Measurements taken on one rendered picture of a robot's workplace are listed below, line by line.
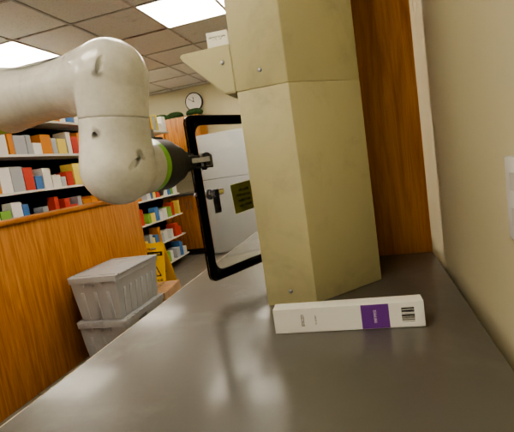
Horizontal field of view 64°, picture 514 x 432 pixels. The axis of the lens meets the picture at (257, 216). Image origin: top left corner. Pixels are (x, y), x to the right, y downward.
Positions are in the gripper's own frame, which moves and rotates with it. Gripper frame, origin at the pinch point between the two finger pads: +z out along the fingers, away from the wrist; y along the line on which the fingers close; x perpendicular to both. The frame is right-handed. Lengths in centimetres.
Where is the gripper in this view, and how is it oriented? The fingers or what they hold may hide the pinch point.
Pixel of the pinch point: (204, 161)
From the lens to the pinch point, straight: 96.4
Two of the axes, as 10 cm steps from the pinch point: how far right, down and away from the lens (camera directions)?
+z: 2.5, -1.5, 9.6
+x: 1.4, 9.8, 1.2
